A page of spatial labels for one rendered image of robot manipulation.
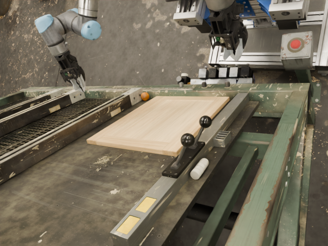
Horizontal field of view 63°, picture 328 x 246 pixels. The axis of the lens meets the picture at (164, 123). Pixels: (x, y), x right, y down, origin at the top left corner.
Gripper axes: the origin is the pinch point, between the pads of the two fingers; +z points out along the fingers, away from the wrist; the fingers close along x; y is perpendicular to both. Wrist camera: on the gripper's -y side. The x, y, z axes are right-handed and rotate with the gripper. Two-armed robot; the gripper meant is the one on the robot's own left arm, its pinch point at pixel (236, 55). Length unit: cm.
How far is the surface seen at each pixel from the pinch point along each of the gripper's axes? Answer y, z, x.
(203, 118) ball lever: 24.8, 1.4, -2.2
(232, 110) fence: 0.4, 29.7, -7.0
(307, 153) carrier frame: -34, 115, 17
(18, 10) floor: -160, 66, -417
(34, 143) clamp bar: 47, 4, -67
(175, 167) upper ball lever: 40.4, 4.0, -5.3
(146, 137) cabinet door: 26.3, 19.6, -31.8
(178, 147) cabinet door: 28.7, 16.1, -14.3
